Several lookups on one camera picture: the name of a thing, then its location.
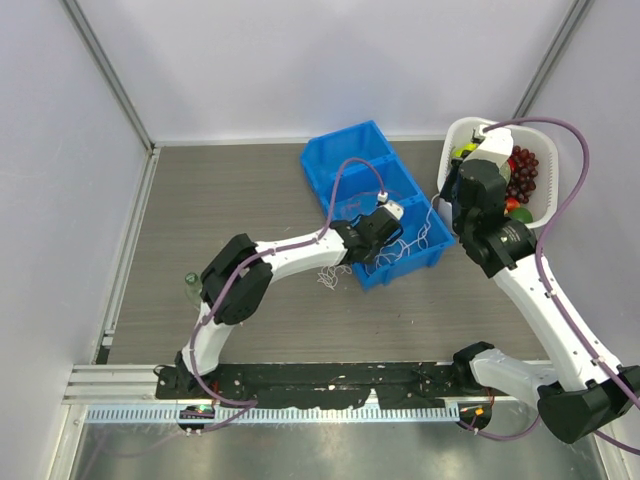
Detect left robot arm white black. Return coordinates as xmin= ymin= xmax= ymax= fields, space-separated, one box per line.
xmin=175 ymin=201 xmax=404 ymax=399

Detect clear glass bottle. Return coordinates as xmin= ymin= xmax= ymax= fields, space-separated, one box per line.
xmin=184 ymin=272 xmax=203 ymax=310

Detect green lime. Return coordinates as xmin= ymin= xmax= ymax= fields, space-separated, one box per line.
xmin=508 ymin=207 xmax=533 ymax=224

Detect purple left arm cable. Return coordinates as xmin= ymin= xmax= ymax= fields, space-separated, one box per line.
xmin=189 ymin=158 xmax=389 ymax=406

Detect dark red grape bunch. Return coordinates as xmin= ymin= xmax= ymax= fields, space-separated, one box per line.
xmin=505 ymin=145 xmax=539 ymax=204

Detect white fruit basket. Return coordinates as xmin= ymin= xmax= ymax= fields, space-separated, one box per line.
xmin=437 ymin=117 xmax=559 ymax=230

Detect green yellow pear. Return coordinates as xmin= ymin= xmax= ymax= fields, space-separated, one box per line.
xmin=451 ymin=143 xmax=478 ymax=160

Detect perforated cable duct strip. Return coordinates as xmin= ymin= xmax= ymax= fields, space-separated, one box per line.
xmin=85 ymin=404 xmax=460 ymax=425

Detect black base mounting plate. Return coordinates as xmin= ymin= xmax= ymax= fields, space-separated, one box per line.
xmin=153 ymin=362 xmax=504 ymax=410

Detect blue three-compartment bin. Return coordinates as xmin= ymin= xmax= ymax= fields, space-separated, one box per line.
xmin=300 ymin=121 xmax=454 ymax=290

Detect red yellow cherries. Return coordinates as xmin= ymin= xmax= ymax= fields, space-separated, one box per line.
xmin=505 ymin=198 xmax=521 ymax=214

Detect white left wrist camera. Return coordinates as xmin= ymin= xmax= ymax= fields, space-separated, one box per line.
xmin=376 ymin=191 xmax=404 ymax=221

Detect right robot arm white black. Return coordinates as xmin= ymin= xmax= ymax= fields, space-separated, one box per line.
xmin=441 ymin=158 xmax=639 ymax=444

